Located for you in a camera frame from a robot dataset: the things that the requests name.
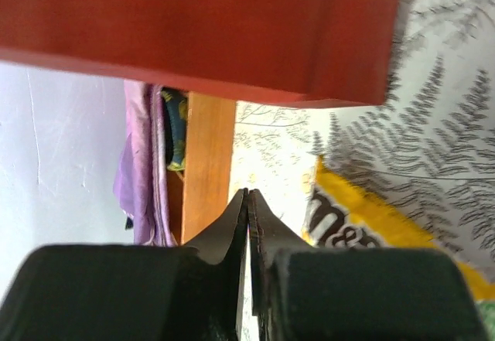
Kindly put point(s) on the yellow small snack bar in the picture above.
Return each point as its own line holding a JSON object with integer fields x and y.
{"x": 460, "y": 223}

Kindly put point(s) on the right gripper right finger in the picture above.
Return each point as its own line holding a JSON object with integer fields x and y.
{"x": 349, "y": 287}

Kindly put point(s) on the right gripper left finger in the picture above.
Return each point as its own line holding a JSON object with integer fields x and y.
{"x": 132, "y": 292}

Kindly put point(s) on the red paper bag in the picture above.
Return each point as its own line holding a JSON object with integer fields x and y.
{"x": 295, "y": 53}

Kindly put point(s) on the dark packet in tray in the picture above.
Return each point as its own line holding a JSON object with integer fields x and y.
{"x": 175, "y": 108}

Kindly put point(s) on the floral table cloth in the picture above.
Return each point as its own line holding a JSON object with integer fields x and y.
{"x": 436, "y": 123}

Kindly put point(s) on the purple frozen gift bag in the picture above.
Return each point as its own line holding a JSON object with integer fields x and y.
{"x": 140, "y": 184}

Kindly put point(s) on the orange wooden tray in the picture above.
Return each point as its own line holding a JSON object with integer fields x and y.
{"x": 200, "y": 194}

